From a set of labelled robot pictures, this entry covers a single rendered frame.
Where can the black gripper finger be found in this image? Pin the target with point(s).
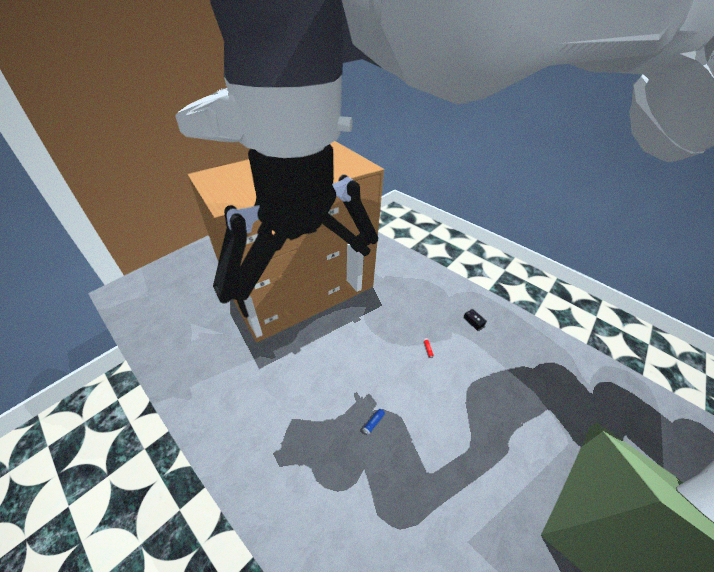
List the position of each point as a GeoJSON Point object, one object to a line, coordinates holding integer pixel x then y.
{"type": "Point", "coordinates": [238, 223]}
{"type": "Point", "coordinates": [349, 190]}

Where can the brown wooden chest of drawers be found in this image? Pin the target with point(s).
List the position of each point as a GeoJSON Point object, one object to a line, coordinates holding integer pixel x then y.
{"type": "Point", "coordinates": [232, 184]}

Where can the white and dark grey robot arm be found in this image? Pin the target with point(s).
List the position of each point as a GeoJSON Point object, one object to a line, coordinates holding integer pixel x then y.
{"type": "Point", "coordinates": [283, 62]}

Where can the brown wooden drawer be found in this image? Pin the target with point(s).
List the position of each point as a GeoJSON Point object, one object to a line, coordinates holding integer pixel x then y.
{"type": "Point", "coordinates": [291, 270]}
{"type": "Point", "coordinates": [369, 192]}
{"type": "Point", "coordinates": [335, 288]}
{"type": "Point", "coordinates": [296, 306]}
{"type": "Point", "coordinates": [331, 253]}
{"type": "Point", "coordinates": [253, 235]}

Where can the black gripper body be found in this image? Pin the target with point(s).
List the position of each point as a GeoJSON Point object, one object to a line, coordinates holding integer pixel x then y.
{"type": "Point", "coordinates": [280, 180]}

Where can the blue aa battery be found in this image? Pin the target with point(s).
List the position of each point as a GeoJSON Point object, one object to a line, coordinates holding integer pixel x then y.
{"type": "Point", "coordinates": [373, 421]}

